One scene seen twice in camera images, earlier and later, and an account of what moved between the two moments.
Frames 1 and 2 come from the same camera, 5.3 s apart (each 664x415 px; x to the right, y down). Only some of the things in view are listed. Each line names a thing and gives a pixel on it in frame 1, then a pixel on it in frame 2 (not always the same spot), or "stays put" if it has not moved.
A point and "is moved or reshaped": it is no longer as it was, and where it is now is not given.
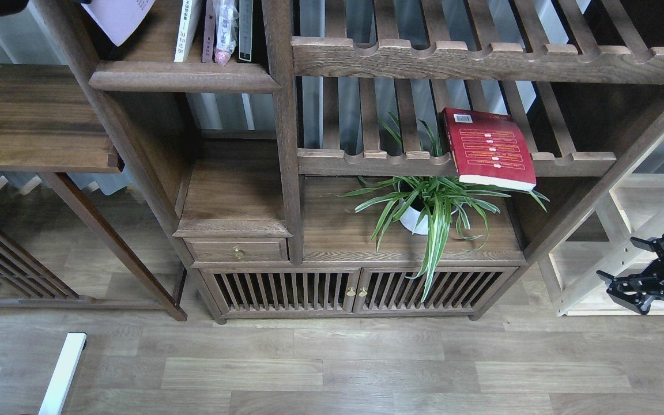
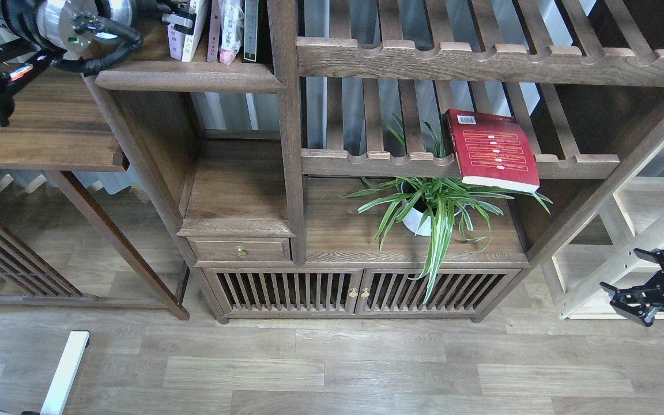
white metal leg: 61,388 stays put
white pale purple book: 118,18 is moved or reshaped
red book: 488,148 stays put
